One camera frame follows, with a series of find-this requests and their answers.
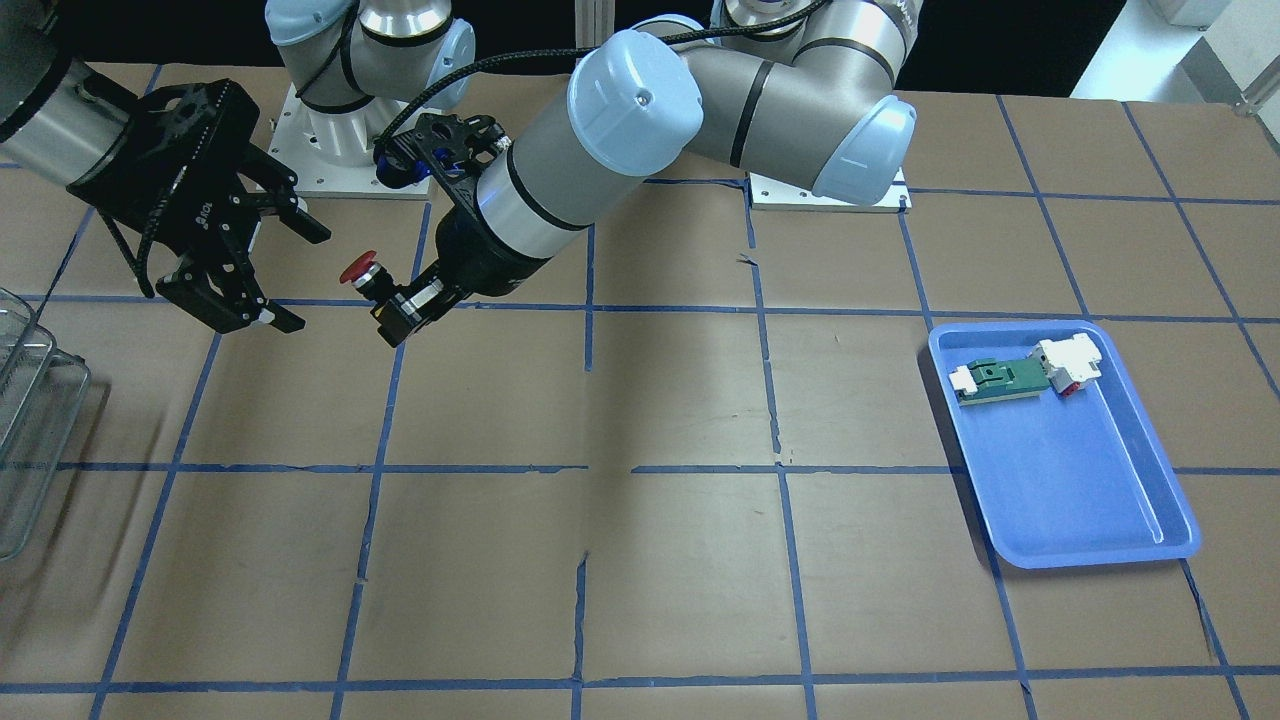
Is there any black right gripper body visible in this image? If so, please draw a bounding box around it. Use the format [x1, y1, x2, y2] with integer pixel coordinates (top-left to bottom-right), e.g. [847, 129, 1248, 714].
[67, 79, 259, 281]

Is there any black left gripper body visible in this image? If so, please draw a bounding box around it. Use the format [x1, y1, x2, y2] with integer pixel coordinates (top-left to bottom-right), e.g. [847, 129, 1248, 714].
[421, 215, 547, 313]

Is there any red emergency push button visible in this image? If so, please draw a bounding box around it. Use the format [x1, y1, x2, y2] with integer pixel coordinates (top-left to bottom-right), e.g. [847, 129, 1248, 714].
[338, 250, 419, 310]

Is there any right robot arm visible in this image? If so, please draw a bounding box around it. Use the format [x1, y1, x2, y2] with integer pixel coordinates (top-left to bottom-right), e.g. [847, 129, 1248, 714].
[3, 1, 476, 334]

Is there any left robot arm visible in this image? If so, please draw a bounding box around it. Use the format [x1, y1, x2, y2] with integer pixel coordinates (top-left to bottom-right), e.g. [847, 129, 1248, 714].
[340, 1, 922, 346]

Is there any green terminal block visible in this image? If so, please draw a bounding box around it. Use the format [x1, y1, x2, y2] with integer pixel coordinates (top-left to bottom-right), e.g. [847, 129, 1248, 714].
[947, 357, 1050, 406]

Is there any white circuit breaker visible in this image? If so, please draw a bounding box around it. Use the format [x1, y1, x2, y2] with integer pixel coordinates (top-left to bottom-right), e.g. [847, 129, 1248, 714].
[1027, 333, 1102, 398]

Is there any blue plastic tray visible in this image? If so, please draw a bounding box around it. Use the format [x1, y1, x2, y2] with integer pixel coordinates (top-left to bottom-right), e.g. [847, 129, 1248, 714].
[928, 319, 1202, 569]

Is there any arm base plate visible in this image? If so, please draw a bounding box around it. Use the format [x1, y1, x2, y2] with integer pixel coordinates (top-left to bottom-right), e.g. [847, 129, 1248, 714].
[268, 86, 433, 200]
[746, 168, 913, 214]

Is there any metal wire mesh shelf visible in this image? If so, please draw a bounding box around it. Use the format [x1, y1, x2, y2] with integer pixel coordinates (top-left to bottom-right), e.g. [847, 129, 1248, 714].
[1, 290, 91, 562]

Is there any aluminium frame post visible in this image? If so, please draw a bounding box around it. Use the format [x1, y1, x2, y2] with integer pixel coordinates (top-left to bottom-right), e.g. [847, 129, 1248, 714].
[572, 0, 616, 47]

